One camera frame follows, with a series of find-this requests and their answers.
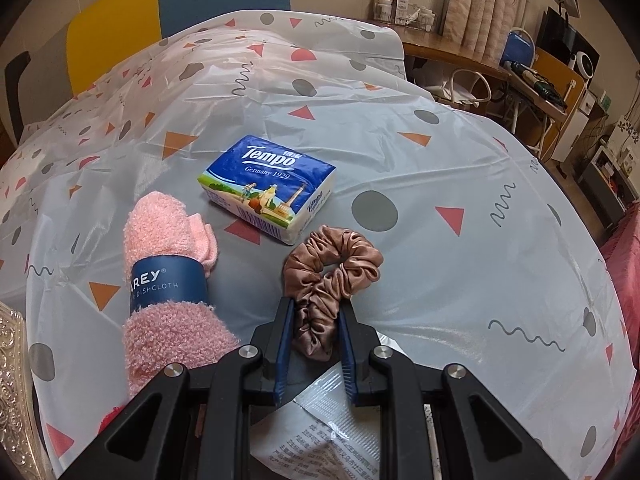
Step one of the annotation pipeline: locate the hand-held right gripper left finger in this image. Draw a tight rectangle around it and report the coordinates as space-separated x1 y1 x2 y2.
60 297 297 480

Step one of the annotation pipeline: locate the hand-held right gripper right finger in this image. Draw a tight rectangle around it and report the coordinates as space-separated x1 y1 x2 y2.
336 305 556 480

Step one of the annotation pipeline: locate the white wet wipe packet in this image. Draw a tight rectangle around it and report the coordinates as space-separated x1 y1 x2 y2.
249 345 383 480

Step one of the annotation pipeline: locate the brown satin scrunchie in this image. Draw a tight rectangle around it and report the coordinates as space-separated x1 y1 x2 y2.
282 226 385 363

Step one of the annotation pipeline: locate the pink dishcloth with blue label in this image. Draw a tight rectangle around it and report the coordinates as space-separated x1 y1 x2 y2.
122 190 242 403

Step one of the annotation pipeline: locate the blue pocket tissue packet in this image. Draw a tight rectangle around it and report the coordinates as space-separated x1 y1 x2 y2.
196 135 337 247

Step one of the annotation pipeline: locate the red fluffy cloth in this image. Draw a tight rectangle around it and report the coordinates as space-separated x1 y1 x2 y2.
96 400 132 433

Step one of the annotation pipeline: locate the printed plastic bed cover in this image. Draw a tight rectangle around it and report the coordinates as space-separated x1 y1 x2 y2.
0 9 633 480

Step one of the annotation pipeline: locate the red blanket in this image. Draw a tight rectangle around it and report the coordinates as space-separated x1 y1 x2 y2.
600 200 640 480

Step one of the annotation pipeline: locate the grey low cabinet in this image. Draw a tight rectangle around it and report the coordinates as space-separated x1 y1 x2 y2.
580 150 631 226

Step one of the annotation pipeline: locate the wooden desk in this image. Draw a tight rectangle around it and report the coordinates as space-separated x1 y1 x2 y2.
400 40 516 83

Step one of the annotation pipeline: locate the black hair styling tool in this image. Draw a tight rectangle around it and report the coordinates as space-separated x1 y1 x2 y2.
504 60 568 110

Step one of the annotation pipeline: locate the wooden side cabinet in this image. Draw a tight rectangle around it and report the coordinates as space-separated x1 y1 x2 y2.
532 52 588 116

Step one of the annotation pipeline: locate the blue chair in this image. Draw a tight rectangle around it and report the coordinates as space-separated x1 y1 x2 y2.
500 29 538 67

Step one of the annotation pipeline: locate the clear organizer with small boxes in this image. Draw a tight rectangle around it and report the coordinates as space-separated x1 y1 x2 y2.
372 0 437 27

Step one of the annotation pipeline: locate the white round fan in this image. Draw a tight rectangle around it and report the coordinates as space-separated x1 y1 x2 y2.
570 50 599 81

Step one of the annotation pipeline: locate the black monitor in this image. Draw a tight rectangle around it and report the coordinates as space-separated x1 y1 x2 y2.
537 6 601 68

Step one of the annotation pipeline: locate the white cable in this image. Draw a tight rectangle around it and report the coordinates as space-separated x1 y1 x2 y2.
447 67 493 106

